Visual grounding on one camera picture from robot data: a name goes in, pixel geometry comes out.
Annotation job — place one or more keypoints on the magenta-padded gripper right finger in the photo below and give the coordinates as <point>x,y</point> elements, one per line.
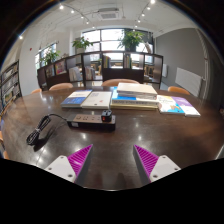
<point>160,166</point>

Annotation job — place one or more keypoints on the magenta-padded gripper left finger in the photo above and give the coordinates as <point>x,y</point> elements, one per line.
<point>63,166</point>

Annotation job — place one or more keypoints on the black power strip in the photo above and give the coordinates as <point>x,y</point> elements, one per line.
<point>86,122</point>

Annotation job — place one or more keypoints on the colourful illustrated book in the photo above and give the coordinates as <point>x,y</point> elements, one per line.
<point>170,106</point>

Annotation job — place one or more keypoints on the olive-edged book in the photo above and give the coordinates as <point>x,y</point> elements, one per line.
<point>133,107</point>

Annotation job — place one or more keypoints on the blue-covered book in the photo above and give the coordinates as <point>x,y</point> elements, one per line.
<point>75,99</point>

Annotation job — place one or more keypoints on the white-covered book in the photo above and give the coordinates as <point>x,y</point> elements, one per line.
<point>96,100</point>

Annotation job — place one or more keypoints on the blue and white book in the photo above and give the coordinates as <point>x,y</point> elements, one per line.
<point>121,98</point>

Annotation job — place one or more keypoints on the orange chairs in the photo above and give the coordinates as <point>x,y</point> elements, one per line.
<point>116,81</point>

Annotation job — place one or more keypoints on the dark open shelf unit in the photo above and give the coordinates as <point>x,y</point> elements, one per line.
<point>123,75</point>

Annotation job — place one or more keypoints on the tall bookshelf with books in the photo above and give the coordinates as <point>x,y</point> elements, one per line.
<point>10,83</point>

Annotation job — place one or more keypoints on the green potted plant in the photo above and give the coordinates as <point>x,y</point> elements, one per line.
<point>131,39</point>
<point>50,56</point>
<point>81,43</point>

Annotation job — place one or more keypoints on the ceiling air conditioner unit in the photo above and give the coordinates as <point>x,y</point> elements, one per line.
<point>108,14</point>

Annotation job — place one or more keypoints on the ceiling spot lights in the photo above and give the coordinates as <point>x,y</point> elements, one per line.
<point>61,6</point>

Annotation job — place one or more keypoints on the large white wall radiator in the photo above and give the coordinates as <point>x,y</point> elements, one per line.
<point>188,80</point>

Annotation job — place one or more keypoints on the small white wall radiator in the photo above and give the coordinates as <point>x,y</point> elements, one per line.
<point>164,70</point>

